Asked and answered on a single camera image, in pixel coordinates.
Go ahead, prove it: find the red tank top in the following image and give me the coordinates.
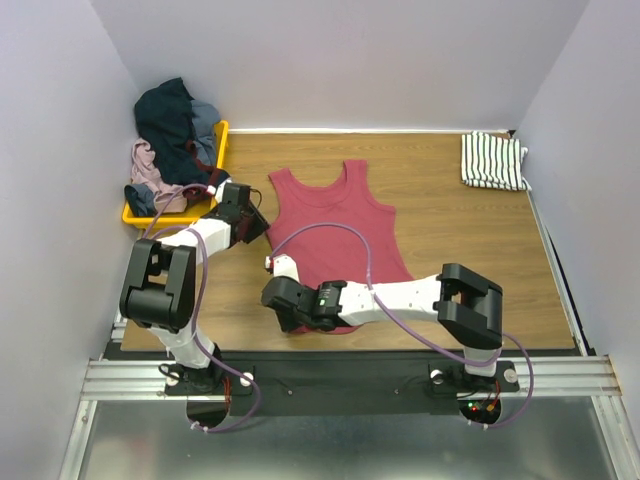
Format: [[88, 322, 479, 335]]
[[264, 159, 416, 336]]

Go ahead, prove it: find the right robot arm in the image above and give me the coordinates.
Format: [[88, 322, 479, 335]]
[[261, 263, 518, 394]]

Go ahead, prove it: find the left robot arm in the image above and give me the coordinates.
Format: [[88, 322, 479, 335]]
[[119, 203, 269, 395]]

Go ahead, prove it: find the striped folded tank top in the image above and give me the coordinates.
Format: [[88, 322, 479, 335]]
[[461, 131, 531, 192]]

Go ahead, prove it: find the yellow plastic bin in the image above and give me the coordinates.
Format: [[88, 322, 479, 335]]
[[121, 120, 230, 232]]

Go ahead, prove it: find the maroon trimmed dark garment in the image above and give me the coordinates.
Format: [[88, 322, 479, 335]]
[[185, 140, 232, 200]]

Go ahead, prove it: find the grey blue garment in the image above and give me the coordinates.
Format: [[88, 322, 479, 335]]
[[191, 99, 221, 166]]

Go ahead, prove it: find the pink garment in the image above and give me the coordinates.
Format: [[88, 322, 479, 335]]
[[131, 138, 188, 216]]

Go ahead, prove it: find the dark navy garment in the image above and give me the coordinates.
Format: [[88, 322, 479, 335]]
[[134, 77, 207, 186]]

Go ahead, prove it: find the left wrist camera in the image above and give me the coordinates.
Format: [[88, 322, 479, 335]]
[[215, 181, 251, 207]]

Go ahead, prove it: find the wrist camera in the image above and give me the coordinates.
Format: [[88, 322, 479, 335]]
[[264, 254, 299, 282], [215, 181, 251, 207]]

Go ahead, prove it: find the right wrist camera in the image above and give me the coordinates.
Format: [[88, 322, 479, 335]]
[[264, 254, 299, 282]]

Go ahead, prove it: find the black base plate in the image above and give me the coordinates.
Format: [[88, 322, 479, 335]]
[[158, 350, 520, 417]]

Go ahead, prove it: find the aluminium frame rail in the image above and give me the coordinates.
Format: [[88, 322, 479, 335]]
[[81, 357, 622, 401]]

